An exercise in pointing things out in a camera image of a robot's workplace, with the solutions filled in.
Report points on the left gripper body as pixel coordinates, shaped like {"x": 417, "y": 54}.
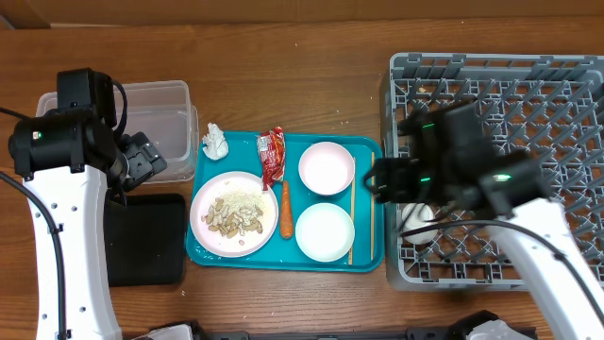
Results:
{"x": 143, "y": 161}

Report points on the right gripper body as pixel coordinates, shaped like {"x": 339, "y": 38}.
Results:
{"x": 390, "y": 178}

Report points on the wooden chopstick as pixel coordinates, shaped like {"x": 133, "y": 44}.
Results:
{"x": 372, "y": 218}
{"x": 352, "y": 212}

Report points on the white cup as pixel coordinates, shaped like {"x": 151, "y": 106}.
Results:
{"x": 418, "y": 216}

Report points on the white bowl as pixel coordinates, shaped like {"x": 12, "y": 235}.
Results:
{"x": 323, "y": 232}

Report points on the red snack wrapper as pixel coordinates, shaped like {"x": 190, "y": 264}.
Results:
{"x": 272, "y": 151}

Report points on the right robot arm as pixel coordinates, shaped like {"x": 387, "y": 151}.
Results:
{"x": 453, "y": 162}

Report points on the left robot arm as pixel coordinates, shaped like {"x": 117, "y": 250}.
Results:
{"x": 68, "y": 163}

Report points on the grey dishwasher rack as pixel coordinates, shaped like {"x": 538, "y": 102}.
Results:
{"x": 550, "y": 106}

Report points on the clear plastic bin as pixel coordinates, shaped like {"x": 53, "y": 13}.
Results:
{"x": 163, "y": 111}

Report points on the crumpled white tissue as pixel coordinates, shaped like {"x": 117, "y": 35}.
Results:
{"x": 215, "y": 145}

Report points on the black plastic tray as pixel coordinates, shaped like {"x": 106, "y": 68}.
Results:
{"x": 145, "y": 240}

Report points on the white plate with peanuts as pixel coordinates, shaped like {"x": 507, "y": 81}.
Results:
{"x": 232, "y": 215}

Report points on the orange carrot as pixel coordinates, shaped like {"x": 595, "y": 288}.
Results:
{"x": 286, "y": 222}

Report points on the teal plastic tray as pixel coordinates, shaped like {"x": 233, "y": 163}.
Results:
{"x": 280, "y": 254}

